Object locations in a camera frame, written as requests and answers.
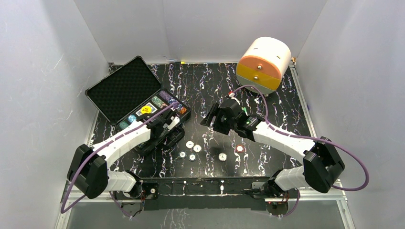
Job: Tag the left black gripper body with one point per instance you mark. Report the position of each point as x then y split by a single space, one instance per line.
172 132

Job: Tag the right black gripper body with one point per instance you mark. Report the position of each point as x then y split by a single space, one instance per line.
222 125

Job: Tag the yellow big blind button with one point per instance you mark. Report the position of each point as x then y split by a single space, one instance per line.
146 109

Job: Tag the white 1 chip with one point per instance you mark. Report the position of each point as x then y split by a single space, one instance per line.
197 148
189 144

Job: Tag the blue 50 chip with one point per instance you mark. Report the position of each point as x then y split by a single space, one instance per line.
182 154
192 157

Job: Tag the red poker chip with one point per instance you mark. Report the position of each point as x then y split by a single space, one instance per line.
240 149

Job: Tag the white chip lone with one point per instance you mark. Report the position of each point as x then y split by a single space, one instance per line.
222 157

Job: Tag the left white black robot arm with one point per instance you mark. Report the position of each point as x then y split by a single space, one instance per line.
90 168

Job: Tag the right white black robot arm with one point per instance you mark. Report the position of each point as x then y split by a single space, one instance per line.
321 164

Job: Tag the black poker set case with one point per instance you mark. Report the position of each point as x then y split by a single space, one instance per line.
125 91

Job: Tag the cyan chip row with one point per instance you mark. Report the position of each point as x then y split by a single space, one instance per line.
132 118

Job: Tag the blue white chip row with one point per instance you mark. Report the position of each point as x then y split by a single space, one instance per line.
167 97

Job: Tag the round pastel drawer cabinet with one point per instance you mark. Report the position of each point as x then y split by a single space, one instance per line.
263 65

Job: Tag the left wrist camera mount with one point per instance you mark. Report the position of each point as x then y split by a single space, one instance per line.
174 123

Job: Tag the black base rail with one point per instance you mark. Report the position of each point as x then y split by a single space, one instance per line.
211 193

